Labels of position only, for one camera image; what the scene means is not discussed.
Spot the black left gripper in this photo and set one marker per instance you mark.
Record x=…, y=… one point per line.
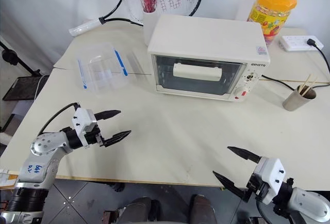
x=92, y=136

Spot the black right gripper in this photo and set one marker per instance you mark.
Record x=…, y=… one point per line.
x=257, y=186

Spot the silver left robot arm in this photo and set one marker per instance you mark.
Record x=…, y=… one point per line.
x=43, y=144

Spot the white toaster oven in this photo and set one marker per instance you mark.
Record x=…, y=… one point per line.
x=206, y=35

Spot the clear container blue clips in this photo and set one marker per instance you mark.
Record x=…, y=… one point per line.
x=103, y=75

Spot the dark rounded shape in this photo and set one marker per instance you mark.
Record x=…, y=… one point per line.
x=202, y=209
x=139, y=211

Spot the metal cup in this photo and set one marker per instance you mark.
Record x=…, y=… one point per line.
x=294, y=102

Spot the black badminton racket white grip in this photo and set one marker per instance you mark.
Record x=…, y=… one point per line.
x=85, y=26

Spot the white vase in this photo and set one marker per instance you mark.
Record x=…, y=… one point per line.
x=150, y=29

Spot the black stand pole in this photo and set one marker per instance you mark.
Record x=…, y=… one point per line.
x=23, y=64

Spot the wooden stick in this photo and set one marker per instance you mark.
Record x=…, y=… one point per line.
x=306, y=83
x=311, y=86

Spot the white power strip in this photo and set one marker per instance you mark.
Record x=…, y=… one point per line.
x=294, y=42

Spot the yellow lidded snack jar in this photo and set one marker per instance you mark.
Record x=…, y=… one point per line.
x=276, y=2

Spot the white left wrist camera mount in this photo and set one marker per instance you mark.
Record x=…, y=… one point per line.
x=81, y=120

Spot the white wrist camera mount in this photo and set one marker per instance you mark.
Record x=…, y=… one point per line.
x=81, y=120
x=273, y=175

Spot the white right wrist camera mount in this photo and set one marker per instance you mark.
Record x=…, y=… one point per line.
x=273, y=175

